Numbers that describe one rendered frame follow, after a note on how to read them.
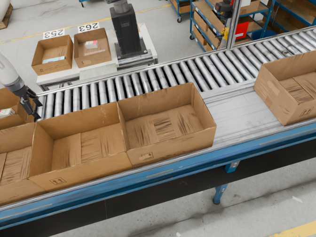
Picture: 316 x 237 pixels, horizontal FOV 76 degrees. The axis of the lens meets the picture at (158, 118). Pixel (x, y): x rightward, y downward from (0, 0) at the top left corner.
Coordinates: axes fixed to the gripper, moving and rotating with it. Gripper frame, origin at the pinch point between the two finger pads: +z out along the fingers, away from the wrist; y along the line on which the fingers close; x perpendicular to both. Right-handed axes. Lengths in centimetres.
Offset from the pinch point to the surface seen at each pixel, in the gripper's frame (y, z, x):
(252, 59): 10, 11, -154
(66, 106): 7.8, 10.5, -12.6
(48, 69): 51, 6, 1
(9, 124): -6.7, -0.6, 16.2
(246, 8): 74, 6, -183
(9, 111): 11.9, 5.4, 23.9
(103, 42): 79, 10, -45
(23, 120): -5.7, -0.1, 8.3
